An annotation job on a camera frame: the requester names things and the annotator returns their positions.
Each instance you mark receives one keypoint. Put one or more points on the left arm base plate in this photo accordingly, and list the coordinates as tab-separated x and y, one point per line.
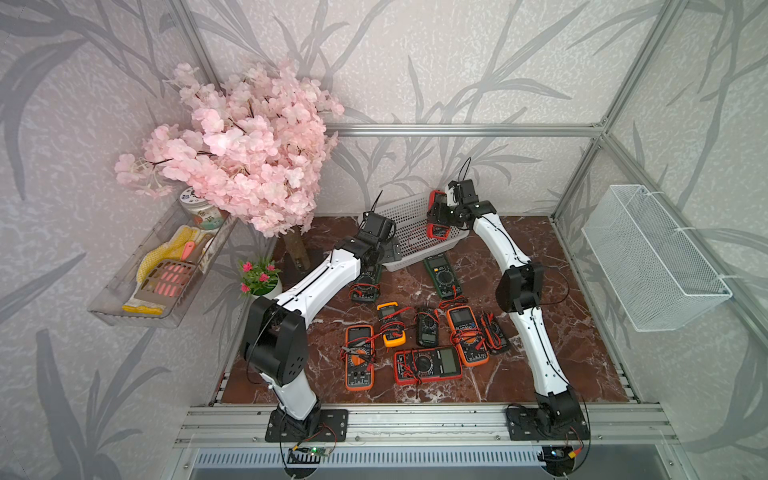
324	425

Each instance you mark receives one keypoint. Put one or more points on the small black multimeter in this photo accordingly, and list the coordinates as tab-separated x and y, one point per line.
427	326
495	338

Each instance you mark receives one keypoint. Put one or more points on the small black multimeter centre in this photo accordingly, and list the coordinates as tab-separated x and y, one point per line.
427	326

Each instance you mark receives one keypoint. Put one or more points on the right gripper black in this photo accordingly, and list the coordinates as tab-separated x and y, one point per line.
438	213

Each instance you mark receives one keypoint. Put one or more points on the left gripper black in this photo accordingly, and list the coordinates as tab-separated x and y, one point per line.
392	256

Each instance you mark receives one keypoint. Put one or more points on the white wire mesh basket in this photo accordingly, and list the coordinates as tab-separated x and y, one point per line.
660	277

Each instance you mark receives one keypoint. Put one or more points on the large red multimeter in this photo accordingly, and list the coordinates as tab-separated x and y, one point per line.
427	365

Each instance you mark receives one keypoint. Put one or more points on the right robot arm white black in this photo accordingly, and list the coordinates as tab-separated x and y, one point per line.
518	293

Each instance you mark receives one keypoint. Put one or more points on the clear acrylic wall shelf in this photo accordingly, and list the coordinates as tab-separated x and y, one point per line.
116	304

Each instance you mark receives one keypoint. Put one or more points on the orange multimeter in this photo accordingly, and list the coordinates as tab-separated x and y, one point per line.
467	336
358	355

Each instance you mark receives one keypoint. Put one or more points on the small potted pink flowers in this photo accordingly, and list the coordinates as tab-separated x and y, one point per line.
260	277

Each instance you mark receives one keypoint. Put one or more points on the small yellow multimeter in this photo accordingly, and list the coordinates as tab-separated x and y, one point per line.
392	329

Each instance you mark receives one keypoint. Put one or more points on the small black multimeter right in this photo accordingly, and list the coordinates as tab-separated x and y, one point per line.
495	338

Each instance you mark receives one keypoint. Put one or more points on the white perforated plastic basket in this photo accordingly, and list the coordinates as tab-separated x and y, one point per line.
410	243

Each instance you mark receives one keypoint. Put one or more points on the aluminium front rail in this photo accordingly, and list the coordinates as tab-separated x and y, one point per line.
428	424

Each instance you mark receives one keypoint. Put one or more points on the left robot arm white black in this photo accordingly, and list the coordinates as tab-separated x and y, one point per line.
275	341

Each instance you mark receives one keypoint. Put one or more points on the pink brown grid tray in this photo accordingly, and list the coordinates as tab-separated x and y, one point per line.
166	282

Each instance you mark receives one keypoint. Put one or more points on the pink cherry blossom tree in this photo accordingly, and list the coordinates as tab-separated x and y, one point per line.
255	147

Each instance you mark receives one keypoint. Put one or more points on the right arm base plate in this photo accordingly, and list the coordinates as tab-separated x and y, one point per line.
522	423

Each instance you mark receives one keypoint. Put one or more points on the green multimeter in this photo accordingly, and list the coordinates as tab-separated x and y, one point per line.
443	276
366	287

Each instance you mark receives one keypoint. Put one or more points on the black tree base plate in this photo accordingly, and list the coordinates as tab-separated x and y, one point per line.
292	274

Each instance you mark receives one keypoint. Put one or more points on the patterned round tin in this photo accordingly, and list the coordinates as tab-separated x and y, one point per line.
205	215

